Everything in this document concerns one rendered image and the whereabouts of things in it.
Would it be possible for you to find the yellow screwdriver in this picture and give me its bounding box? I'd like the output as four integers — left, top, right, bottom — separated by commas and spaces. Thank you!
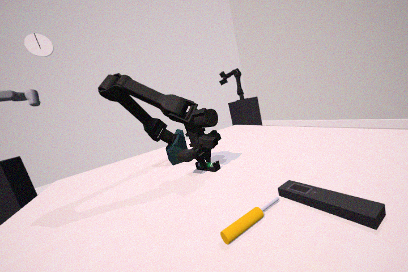
220, 197, 279, 244

